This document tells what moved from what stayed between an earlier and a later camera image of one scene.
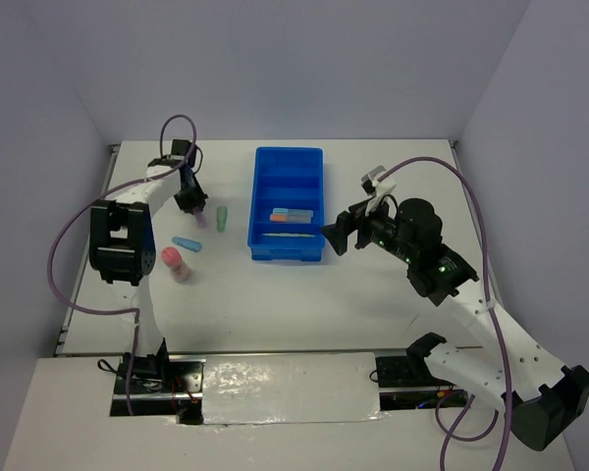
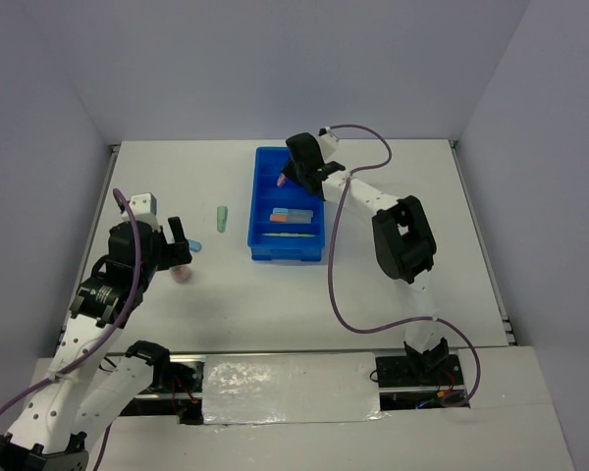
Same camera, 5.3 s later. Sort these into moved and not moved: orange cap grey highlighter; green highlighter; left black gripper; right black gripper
Moved: left black gripper; right black gripper
Not moved: green highlighter; orange cap grey highlighter
